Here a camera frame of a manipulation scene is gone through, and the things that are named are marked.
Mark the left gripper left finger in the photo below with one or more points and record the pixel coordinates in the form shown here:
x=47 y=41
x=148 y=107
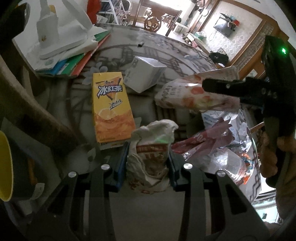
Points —
x=79 y=208

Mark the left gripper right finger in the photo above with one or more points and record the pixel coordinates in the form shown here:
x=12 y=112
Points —
x=214 y=207

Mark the silver foil wrapper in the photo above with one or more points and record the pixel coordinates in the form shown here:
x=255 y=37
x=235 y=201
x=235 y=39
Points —
x=229 y=152

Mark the pink foil snack bag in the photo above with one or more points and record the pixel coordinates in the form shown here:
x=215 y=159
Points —
x=203 y=141

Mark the strawberry print snack bag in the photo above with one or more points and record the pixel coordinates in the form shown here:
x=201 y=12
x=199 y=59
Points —
x=187 y=92

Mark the white paper wrapper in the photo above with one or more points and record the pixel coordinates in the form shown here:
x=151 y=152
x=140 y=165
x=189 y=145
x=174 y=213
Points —
x=147 y=156

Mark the yellow iced tea carton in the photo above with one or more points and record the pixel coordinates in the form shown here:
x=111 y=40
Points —
x=112 y=114

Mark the white cardboard box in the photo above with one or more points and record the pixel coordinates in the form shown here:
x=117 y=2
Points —
x=143 y=74

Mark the right hand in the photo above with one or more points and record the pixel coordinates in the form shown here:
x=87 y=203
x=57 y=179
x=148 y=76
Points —
x=285 y=192

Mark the black bag on cabinet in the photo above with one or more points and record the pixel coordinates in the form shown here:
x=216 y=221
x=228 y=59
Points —
x=219 y=58

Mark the yellow cup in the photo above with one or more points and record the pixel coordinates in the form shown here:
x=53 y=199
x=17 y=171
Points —
x=7 y=174

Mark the low tv cabinet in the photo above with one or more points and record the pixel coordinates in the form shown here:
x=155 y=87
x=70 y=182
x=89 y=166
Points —
x=195 y=42

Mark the dark wooden chair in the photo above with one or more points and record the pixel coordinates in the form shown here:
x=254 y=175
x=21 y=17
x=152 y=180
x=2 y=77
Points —
x=153 y=22

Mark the white desk lamp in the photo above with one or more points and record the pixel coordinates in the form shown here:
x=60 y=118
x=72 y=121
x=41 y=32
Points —
x=55 y=39

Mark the stack of coloured books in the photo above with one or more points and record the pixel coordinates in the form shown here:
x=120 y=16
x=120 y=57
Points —
x=70 y=62

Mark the white magazine rack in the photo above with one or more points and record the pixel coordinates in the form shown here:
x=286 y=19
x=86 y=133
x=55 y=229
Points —
x=114 y=12

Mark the red cloth bag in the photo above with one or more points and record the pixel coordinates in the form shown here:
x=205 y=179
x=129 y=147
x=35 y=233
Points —
x=93 y=7

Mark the wooden wall partition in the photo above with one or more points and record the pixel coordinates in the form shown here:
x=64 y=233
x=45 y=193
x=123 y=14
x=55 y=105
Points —
x=248 y=61

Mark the wall mounted television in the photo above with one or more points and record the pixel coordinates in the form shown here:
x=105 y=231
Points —
x=225 y=27

